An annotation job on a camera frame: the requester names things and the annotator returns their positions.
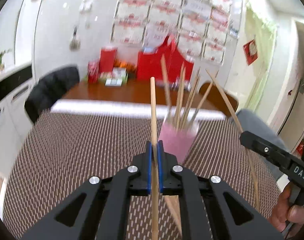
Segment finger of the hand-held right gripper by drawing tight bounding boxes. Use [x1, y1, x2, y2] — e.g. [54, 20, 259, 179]
[240, 131, 292, 168]

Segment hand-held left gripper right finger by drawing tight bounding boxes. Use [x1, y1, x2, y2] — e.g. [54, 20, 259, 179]
[157, 140, 285, 240]

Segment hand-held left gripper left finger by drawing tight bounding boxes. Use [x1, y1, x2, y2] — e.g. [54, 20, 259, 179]
[21, 141, 152, 240]

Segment pink cup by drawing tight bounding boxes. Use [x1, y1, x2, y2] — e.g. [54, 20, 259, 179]
[158, 120, 200, 164]

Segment light wooden chopstick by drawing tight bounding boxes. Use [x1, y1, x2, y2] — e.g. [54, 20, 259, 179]
[206, 69, 261, 212]
[150, 77, 159, 240]
[164, 196, 183, 234]

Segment bunch of wooden chopsticks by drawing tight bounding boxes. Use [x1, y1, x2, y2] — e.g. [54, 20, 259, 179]
[161, 55, 220, 130]

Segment person's right hand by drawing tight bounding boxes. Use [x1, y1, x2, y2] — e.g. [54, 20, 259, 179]
[269, 184, 304, 233]

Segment brown wooden chair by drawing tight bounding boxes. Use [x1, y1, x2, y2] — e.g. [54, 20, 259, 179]
[199, 82, 240, 117]

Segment brown polka dot tablecloth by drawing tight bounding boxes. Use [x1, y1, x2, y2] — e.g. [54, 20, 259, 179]
[2, 110, 282, 240]

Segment green sheer curtain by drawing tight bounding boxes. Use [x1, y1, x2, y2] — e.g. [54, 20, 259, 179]
[244, 1, 277, 128]

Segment green and white box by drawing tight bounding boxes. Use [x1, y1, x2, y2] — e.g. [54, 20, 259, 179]
[99, 69, 129, 83]

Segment red gift bags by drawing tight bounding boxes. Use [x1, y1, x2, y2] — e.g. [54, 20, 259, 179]
[137, 35, 194, 82]

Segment orange snack packets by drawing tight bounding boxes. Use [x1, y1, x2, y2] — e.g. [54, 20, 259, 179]
[116, 60, 137, 72]

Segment red soda cans pack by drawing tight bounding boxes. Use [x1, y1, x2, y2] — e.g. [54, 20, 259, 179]
[87, 60, 100, 83]

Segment small red box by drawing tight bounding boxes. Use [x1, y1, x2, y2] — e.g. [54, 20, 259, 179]
[99, 47, 117, 73]

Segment hanging silver ornament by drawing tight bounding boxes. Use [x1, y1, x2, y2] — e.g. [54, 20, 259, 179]
[70, 26, 80, 50]

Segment white and black sideboard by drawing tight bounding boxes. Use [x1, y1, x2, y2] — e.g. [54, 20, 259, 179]
[0, 62, 40, 165]

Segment red diamond wall hanging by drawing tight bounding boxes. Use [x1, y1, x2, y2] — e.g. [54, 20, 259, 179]
[242, 39, 258, 66]

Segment wall of award certificates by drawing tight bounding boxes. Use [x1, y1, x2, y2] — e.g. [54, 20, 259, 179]
[78, 0, 242, 64]

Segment white light switch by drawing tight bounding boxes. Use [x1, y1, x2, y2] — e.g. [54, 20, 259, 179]
[79, 1, 92, 13]

